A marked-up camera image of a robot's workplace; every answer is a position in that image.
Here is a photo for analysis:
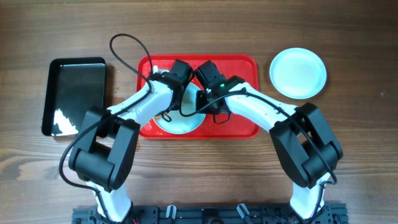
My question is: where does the light blue plate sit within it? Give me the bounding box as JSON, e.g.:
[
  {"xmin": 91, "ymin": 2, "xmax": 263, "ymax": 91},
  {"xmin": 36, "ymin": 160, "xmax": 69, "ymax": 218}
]
[
  {"xmin": 153, "ymin": 83, "xmax": 206, "ymax": 134},
  {"xmin": 269, "ymin": 48, "xmax": 327, "ymax": 100}
]

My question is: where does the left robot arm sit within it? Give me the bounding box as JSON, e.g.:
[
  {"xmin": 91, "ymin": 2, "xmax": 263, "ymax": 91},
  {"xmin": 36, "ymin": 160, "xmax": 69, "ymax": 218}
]
[{"xmin": 62, "ymin": 60, "xmax": 192, "ymax": 223}]

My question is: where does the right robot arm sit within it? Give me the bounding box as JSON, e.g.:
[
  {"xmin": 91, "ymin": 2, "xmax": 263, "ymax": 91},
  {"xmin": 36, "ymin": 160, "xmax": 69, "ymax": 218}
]
[{"xmin": 193, "ymin": 61, "xmax": 343, "ymax": 223}]

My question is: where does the red plastic tray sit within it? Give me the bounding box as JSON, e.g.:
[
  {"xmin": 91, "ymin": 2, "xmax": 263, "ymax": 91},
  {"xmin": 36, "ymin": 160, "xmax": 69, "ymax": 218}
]
[{"xmin": 140, "ymin": 54, "xmax": 261, "ymax": 140}]

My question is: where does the black water tray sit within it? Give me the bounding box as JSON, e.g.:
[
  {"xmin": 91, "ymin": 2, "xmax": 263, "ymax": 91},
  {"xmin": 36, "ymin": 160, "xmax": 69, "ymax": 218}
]
[{"xmin": 41, "ymin": 57, "xmax": 107, "ymax": 136}]

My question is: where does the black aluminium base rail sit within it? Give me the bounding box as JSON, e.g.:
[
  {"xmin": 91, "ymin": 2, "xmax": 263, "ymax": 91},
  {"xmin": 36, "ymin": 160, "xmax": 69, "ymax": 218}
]
[{"xmin": 72, "ymin": 202, "xmax": 348, "ymax": 224}]

